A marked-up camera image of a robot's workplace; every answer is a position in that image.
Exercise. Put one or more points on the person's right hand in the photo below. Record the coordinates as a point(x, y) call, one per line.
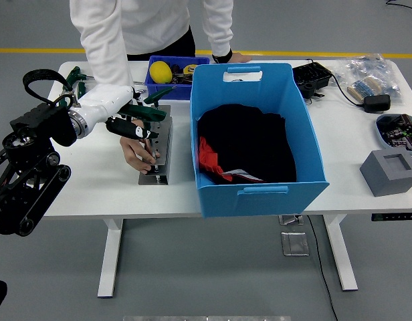
point(134, 154)

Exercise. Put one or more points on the person's left hand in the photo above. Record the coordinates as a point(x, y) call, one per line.
point(241, 57)

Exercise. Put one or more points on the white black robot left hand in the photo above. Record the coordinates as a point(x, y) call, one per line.
point(102, 100)

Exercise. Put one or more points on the grey metal tool stand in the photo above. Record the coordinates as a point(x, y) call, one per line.
point(162, 143)

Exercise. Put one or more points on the person's right forearm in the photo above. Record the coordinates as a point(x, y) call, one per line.
point(105, 60)

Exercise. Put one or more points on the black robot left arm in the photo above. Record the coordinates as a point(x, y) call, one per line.
point(35, 117)

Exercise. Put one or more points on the person's left forearm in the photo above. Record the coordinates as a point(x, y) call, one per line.
point(219, 30)

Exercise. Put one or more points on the large light blue box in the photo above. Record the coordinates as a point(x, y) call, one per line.
point(259, 200)

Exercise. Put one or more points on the black wristband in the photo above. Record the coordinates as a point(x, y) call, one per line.
point(222, 57)

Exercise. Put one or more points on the yellow tape measure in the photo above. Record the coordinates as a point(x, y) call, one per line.
point(189, 69)

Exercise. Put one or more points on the dark hardware pieces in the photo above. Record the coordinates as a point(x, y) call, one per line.
point(181, 78)

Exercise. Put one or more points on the small dark blue bin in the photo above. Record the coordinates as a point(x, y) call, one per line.
point(166, 90)

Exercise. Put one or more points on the black plastic tray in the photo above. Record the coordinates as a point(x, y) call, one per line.
point(311, 75)

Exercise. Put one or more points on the red cloth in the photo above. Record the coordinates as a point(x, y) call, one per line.
point(207, 154)

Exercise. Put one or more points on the black cloth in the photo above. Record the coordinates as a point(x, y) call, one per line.
point(246, 140)

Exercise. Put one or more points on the person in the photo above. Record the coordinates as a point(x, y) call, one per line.
point(149, 23)

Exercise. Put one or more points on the white table leg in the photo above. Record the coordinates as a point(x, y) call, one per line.
point(341, 254)
point(109, 257)

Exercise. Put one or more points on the clear plastic component bags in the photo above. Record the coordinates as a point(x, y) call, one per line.
point(366, 67)

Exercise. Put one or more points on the beige resistor tape strip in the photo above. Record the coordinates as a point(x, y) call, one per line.
point(363, 88)

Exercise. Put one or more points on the black power adapter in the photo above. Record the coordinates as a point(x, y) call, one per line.
point(376, 103)

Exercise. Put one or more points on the small metal floor plate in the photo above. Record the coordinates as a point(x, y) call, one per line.
point(289, 220)

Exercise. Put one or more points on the light blue parts dish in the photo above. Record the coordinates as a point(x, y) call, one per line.
point(398, 132)

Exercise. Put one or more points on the square metal floor plate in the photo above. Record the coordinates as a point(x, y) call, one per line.
point(294, 244)

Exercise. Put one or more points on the grey block with square recess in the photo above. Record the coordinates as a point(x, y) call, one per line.
point(390, 180)

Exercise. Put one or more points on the black table control panel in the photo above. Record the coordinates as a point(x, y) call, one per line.
point(393, 217)

